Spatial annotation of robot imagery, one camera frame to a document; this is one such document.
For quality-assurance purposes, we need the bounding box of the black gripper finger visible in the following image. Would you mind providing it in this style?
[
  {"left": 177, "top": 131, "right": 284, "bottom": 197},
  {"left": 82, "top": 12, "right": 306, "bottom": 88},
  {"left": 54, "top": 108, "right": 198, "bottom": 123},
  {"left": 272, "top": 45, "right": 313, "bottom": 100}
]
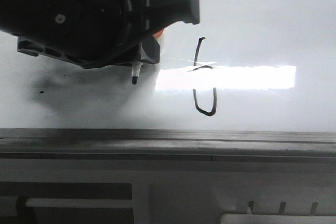
[
  {"left": 124, "top": 0, "right": 200, "bottom": 39},
  {"left": 140, "top": 36, "right": 161, "bottom": 65}
]

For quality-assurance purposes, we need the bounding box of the white whiteboard with metal frame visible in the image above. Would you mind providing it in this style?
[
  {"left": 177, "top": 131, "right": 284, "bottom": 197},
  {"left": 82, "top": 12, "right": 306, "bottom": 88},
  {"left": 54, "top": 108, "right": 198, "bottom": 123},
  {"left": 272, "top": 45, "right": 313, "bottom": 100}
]
[{"left": 1, "top": 0, "right": 335, "bottom": 159}]

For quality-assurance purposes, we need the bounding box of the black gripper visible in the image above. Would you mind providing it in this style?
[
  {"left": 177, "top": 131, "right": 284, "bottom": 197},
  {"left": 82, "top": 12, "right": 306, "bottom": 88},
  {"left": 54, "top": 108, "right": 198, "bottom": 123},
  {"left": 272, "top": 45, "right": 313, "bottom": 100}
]
[{"left": 1, "top": 0, "right": 150, "bottom": 69}]

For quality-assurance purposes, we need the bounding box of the grey base unit with slots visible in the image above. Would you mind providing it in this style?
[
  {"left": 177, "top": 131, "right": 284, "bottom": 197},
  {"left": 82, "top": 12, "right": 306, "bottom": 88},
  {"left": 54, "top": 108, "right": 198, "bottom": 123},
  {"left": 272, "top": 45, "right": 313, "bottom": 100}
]
[{"left": 1, "top": 158, "right": 335, "bottom": 223}]

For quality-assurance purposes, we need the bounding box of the black white whiteboard marker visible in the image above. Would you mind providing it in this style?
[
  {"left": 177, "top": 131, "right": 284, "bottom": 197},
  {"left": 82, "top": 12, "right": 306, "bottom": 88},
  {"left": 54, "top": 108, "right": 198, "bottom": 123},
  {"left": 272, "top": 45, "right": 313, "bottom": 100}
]
[{"left": 130, "top": 0, "right": 166, "bottom": 86}]

